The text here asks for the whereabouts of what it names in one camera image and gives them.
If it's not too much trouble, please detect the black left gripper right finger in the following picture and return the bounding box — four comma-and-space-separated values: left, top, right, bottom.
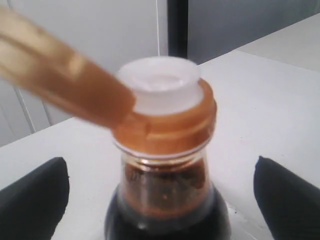
253, 156, 320, 240

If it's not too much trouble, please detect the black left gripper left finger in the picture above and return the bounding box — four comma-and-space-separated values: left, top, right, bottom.
0, 157, 70, 240

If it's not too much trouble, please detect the soy sauce bottle gold cap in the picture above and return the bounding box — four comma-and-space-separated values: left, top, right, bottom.
0, 4, 237, 240

